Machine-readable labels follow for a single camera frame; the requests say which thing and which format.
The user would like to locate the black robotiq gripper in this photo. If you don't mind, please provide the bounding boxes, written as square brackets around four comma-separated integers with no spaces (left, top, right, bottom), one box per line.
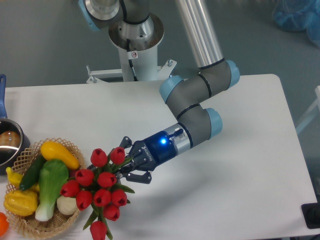
[116,130,178,184]

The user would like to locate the red tulip bouquet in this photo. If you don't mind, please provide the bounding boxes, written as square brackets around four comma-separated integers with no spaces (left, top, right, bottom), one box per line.
[60,147,135,240]

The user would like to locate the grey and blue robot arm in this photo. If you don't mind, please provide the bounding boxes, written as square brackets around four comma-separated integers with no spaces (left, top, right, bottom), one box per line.
[78,0,240,184]

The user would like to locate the dark grey ribbed vase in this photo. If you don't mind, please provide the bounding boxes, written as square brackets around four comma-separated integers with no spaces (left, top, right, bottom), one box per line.
[86,164,97,171]

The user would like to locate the red radish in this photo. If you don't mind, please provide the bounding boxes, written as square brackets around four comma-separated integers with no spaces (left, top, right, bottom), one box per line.
[68,170,77,178]

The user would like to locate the white garlic bulb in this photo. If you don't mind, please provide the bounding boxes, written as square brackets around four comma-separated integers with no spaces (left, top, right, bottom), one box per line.
[56,196,78,216]

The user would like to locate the green bok choy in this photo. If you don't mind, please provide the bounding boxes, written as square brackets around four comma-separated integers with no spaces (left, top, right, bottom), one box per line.
[35,159,69,222]

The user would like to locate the yellow squash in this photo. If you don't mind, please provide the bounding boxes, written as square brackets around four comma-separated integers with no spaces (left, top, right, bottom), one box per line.
[40,141,80,170]

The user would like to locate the green cucumber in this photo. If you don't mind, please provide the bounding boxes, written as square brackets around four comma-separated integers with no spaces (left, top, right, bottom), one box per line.
[19,154,47,191]

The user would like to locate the woven wicker basket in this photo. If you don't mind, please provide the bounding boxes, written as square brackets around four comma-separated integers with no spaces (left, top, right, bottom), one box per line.
[5,138,86,240]

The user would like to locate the yellow bell pepper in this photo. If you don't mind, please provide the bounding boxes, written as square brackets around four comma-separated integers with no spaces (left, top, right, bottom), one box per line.
[3,190,38,217]

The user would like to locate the yellow banana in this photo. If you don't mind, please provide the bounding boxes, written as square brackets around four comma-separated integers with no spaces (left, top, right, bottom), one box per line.
[5,167,40,193]

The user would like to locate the orange fruit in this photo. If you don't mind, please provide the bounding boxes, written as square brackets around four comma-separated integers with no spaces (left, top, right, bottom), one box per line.
[0,212,9,237]

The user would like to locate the black device at table edge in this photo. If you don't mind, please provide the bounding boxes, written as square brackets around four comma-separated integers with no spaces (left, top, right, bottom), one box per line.
[301,203,320,229]

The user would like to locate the blue plastic bag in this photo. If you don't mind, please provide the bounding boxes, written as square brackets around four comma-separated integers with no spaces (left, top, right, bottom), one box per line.
[272,0,320,47]

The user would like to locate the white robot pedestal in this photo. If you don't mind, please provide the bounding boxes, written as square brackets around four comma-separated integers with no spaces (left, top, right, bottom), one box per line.
[86,13,177,84]

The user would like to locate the blue handled steel pot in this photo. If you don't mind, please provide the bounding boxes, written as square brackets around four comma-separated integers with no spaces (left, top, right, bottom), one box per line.
[0,74,30,176]

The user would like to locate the white frame at right edge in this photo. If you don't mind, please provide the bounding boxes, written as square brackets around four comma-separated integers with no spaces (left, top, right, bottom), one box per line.
[295,85,320,135]

